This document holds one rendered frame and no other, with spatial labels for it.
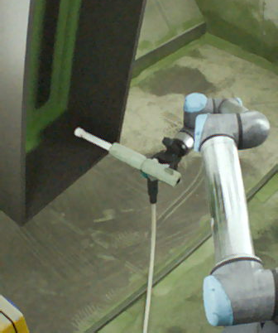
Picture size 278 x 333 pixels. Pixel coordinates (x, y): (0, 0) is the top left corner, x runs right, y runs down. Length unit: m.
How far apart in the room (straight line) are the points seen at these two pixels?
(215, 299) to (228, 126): 0.62
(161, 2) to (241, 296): 2.74
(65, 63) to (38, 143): 0.35
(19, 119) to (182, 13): 2.34
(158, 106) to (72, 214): 0.93
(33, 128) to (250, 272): 1.38
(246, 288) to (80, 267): 1.29
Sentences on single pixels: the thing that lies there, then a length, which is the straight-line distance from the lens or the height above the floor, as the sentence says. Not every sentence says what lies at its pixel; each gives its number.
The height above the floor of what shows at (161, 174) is 0.55.
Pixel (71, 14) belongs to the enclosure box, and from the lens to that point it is 2.47.
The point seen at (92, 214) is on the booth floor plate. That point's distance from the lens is 2.94.
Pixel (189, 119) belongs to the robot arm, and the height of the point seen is 0.61.
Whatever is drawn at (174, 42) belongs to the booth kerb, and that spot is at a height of 0.14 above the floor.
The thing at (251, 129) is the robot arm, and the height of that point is 0.94.
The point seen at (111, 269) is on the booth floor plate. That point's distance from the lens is 2.70.
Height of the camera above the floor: 2.12
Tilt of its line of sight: 39 degrees down
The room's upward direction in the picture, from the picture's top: 1 degrees counter-clockwise
